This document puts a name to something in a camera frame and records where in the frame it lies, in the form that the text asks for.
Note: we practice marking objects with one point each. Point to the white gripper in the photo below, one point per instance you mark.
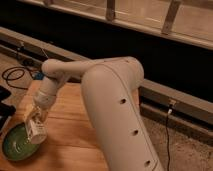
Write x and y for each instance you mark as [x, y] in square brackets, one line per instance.
[42, 100]

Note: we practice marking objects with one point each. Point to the white plastic bottle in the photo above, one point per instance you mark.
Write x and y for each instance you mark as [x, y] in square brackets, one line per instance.
[35, 129]

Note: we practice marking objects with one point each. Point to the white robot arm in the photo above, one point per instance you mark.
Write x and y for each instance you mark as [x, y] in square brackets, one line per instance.
[106, 86]

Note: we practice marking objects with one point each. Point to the green ceramic bowl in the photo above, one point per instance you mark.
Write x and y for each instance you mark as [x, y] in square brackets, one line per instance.
[16, 146]

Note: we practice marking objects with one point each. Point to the black object at left edge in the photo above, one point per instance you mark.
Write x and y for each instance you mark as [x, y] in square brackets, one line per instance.
[6, 111]

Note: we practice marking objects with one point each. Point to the blue box on floor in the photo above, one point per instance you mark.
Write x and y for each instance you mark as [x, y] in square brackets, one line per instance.
[39, 75]

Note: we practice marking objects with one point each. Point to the metal window frame rail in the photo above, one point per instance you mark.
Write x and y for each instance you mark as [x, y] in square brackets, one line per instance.
[187, 21]

